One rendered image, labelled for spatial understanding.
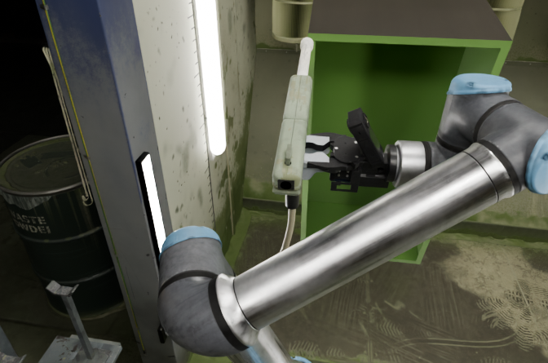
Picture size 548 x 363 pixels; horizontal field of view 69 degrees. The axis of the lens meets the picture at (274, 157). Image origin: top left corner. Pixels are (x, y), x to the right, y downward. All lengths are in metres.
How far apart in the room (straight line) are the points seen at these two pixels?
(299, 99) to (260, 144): 2.14
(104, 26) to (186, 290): 0.77
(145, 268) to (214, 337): 1.06
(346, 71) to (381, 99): 0.21
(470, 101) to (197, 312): 0.53
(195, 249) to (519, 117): 0.55
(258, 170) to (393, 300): 1.25
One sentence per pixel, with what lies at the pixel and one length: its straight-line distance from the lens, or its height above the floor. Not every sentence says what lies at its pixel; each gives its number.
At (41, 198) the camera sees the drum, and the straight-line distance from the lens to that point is 2.09.
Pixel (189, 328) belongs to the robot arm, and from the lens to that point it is 0.64.
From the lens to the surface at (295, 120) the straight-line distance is 0.74.
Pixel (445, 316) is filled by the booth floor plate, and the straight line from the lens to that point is 2.56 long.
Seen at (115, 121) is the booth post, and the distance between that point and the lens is 1.29.
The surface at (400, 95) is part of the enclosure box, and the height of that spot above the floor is 1.27.
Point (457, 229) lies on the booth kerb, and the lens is 3.06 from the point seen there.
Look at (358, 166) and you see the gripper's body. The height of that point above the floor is 1.56.
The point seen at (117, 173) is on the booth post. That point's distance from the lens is 1.39.
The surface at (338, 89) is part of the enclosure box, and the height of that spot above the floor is 1.29.
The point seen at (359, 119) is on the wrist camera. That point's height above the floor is 1.65.
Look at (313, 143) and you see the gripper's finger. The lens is 0.76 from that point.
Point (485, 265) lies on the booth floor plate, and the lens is 2.94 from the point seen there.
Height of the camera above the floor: 1.95
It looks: 32 degrees down
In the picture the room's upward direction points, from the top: straight up
